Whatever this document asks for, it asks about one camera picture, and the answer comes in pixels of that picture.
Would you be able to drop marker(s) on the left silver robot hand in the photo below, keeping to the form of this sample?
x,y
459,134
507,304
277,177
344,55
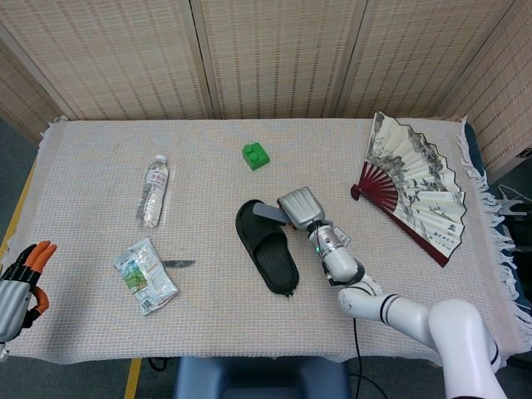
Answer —
x,y
12,295

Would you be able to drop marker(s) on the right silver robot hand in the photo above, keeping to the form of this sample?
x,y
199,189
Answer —
x,y
300,206

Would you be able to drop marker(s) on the black slipper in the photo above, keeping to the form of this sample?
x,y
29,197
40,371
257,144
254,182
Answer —
x,y
266,249

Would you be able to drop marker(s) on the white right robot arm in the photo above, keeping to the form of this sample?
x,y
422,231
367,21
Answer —
x,y
415,307

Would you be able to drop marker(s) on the green toy building block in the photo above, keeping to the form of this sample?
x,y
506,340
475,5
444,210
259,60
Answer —
x,y
255,156

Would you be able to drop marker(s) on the painted paper folding fan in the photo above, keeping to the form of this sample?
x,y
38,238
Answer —
x,y
415,183

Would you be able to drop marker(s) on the small metal knife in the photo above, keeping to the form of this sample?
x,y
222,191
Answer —
x,y
179,263

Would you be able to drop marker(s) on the green white snack bag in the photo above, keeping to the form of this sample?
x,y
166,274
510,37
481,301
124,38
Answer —
x,y
145,276

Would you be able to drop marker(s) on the clear plastic water bottle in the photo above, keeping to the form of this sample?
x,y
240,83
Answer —
x,y
153,192

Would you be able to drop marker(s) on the white woven fringed tablecloth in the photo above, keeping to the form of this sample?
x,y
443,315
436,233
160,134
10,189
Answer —
x,y
208,328

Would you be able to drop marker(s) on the woven bamboo folding screen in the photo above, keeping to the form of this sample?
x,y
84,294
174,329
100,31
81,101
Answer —
x,y
266,54

